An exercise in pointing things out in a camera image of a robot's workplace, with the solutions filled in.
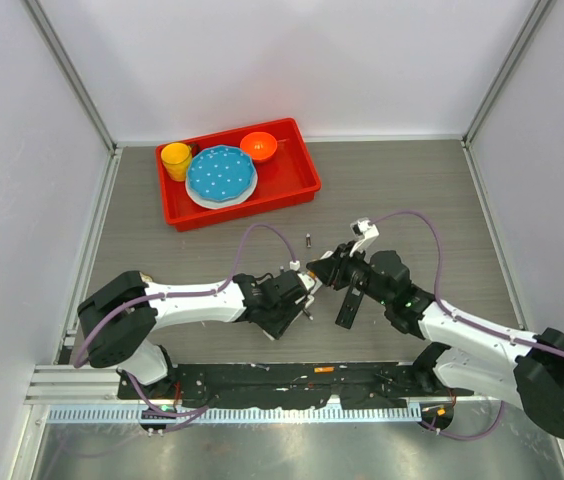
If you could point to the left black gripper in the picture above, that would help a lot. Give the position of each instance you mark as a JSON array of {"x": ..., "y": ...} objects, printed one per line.
[{"x": 277, "y": 329}]

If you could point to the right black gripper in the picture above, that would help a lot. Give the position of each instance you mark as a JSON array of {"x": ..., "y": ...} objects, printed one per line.
[{"x": 332, "y": 270}]

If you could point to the white slim remote control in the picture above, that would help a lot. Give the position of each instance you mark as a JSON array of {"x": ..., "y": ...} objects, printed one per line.
[{"x": 275, "y": 322}]

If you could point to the black remote control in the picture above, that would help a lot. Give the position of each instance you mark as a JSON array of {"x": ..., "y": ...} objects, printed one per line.
[{"x": 349, "y": 307}]

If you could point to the orange battery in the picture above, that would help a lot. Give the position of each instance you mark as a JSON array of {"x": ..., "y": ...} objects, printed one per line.
[{"x": 319, "y": 370}]

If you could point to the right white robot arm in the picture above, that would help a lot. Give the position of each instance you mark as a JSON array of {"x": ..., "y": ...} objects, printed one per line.
[{"x": 521, "y": 368}]

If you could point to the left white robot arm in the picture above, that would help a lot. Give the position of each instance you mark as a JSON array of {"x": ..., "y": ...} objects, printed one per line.
[{"x": 117, "y": 319}]

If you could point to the red plastic tray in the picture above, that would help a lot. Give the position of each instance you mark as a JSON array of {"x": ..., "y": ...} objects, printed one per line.
[{"x": 289, "y": 178}]

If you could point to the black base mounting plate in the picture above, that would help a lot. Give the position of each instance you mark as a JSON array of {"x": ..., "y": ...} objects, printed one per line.
[{"x": 293, "y": 386}]

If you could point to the white plate under blue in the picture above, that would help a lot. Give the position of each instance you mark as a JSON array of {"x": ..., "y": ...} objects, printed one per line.
[{"x": 221, "y": 190}]

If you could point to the orange bowl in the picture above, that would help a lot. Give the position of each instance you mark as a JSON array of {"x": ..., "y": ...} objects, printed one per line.
[{"x": 259, "y": 146}]

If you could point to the blue dotted plate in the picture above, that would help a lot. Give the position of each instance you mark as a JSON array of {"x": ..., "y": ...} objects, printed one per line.
[{"x": 220, "y": 159}]

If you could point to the yellow mug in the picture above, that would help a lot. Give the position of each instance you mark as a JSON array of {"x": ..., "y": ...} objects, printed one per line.
[{"x": 176, "y": 158}]

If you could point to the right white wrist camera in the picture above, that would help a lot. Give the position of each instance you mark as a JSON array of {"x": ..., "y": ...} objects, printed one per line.
[{"x": 365, "y": 233}]

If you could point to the white slotted cable duct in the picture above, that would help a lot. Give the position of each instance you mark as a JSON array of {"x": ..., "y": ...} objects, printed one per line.
[{"x": 331, "y": 413}]

